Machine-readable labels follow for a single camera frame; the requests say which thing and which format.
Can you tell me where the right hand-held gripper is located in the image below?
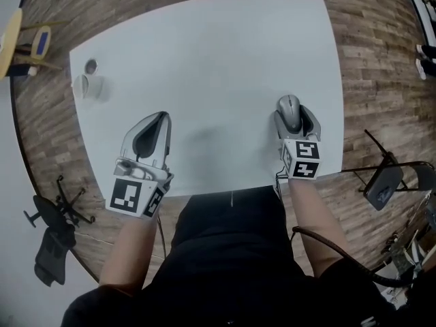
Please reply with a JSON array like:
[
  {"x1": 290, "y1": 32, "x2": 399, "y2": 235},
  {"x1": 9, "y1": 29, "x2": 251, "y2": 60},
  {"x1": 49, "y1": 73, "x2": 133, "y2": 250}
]
[{"x1": 273, "y1": 105, "x2": 324, "y2": 181}]

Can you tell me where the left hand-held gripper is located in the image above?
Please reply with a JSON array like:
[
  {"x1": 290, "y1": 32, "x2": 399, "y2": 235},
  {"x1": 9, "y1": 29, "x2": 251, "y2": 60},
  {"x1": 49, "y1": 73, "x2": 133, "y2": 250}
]
[{"x1": 105, "y1": 111, "x2": 175, "y2": 219}]

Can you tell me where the grey mouse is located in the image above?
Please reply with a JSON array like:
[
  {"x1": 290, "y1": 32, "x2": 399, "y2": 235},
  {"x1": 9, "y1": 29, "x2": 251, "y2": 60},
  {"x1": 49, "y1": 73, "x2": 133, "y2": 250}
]
[{"x1": 278, "y1": 94, "x2": 304, "y2": 133}]

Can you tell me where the person's right forearm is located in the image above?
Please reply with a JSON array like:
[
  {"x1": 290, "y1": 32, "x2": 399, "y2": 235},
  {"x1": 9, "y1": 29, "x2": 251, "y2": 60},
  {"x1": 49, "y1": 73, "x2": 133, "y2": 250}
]
[{"x1": 288, "y1": 177, "x2": 348, "y2": 279}]

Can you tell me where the person's left forearm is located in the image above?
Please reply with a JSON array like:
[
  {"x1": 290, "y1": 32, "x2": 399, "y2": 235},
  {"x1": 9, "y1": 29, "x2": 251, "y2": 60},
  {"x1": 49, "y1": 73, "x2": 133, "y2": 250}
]
[{"x1": 98, "y1": 213, "x2": 159, "y2": 298}]

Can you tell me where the white cup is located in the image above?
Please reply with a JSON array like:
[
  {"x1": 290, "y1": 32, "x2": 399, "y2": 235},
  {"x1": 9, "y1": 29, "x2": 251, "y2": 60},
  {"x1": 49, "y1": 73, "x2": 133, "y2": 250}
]
[{"x1": 71, "y1": 74, "x2": 105, "y2": 100}]

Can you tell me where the white table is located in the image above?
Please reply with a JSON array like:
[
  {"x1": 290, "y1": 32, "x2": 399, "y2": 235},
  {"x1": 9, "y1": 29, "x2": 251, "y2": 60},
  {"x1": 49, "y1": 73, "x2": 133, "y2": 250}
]
[{"x1": 69, "y1": 0, "x2": 345, "y2": 198}]

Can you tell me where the black folding chair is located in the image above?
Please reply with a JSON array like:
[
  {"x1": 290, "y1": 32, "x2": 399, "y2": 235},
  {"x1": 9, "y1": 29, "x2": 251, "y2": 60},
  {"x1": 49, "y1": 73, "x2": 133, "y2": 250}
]
[{"x1": 340, "y1": 129, "x2": 436, "y2": 212}]

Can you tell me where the black office chair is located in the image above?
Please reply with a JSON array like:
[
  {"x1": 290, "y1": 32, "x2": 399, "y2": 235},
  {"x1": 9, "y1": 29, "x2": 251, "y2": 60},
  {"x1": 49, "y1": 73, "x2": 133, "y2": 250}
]
[{"x1": 22, "y1": 174, "x2": 96, "y2": 287}]

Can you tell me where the person's black clothing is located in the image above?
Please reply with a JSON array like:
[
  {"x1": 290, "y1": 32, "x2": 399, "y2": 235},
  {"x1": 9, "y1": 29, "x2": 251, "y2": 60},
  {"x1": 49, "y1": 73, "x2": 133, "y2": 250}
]
[{"x1": 61, "y1": 185, "x2": 436, "y2": 327}]

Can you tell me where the yellow stool blue cushion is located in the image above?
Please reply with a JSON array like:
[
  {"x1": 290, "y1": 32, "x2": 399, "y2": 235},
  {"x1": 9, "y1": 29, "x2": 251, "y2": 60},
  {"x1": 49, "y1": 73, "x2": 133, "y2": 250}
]
[{"x1": 20, "y1": 20, "x2": 69, "y2": 71}]

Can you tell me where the camouflage bag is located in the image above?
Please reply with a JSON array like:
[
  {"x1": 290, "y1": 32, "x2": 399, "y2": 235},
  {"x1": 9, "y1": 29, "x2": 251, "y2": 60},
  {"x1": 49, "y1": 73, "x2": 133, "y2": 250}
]
[{"x1": 390, "y1": 240, "x2": 415, "y2": 279}]

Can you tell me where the round yellow table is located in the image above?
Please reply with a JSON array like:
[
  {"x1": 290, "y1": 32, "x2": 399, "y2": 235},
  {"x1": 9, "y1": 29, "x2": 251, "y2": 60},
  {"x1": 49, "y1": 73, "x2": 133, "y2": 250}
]
[{"x1": 0, "y1": 7, "x2": 24, "y2": 80}]

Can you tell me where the cluttered white rack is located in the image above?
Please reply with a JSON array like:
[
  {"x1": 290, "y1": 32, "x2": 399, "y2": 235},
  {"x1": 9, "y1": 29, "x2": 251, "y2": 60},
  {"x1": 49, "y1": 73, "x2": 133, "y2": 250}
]
[{"x1": 381, "y1": 196, "x2": 436, "y2": 299}]

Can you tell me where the black metal railing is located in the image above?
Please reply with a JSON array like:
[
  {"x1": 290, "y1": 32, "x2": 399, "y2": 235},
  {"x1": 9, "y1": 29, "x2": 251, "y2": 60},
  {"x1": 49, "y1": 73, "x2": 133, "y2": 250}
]
[{"x1": 401, "y1": 0, "x2": 436, "y2": 47}]

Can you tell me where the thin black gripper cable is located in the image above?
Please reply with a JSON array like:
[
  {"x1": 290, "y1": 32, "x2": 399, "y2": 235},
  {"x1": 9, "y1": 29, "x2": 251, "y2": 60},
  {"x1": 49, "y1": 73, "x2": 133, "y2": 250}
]
[{"x1": 155, "y1": 215, "x2": 168, "y2": 260}]

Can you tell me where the thick black gripper cable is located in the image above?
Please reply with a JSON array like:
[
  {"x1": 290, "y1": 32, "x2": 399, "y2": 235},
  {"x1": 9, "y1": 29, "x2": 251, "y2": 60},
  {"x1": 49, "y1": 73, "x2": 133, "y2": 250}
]
[{"x1": 291, "y1": 225, "x2": 409, "y2": 287}]

